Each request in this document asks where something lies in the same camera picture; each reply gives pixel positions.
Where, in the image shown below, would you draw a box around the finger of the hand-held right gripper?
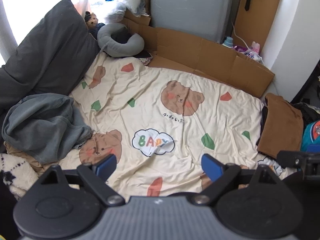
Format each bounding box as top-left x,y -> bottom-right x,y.
276,151 -> 307,168

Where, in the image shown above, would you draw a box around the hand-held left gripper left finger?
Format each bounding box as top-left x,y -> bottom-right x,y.
37,154 -> 125,207

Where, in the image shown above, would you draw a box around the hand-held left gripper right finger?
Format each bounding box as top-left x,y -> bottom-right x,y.
192,154 -> 283,207

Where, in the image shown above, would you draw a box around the light blue jeans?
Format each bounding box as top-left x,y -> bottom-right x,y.
2,93 -> 94,164

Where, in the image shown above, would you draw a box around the dark clothes pile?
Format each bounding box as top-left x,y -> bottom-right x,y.
291,101 -> 320,130

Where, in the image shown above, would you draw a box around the teal garment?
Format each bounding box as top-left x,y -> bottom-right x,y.
301,120 -> 320,153

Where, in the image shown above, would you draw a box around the cream bear print bedsheet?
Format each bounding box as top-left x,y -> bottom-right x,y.
57,52 -> 298,198

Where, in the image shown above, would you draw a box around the beige garment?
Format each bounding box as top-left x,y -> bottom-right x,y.
5,142 -> 60,173

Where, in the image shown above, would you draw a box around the white fluffy patterned blanket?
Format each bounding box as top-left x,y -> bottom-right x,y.
0,153 -> 40,200

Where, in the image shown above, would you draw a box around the white printed packet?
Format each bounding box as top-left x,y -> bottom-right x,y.
244,50 -> 262,62

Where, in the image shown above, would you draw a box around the floral print cloth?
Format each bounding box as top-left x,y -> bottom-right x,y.
139,56 -> 153,67

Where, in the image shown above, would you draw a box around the brown cardboard sheet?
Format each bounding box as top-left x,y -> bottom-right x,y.
122,10 -> 275,98

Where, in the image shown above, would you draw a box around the grey neck pillow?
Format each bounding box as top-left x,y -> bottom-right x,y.
97,23 -> 145,57

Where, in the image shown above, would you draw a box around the brown board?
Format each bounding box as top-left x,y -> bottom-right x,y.
231,0 -> 284,50

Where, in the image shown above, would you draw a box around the brown teddy bear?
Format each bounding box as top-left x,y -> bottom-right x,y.
84,11 -> 107,38

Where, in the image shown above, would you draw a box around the clear plastic bag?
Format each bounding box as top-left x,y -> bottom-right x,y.
104,2 -> 128,24

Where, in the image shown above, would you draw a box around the grey appliance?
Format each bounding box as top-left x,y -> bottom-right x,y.
150,0 -> 234,44

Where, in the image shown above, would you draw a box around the white cable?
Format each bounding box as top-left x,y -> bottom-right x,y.
231,20 -> 265,65

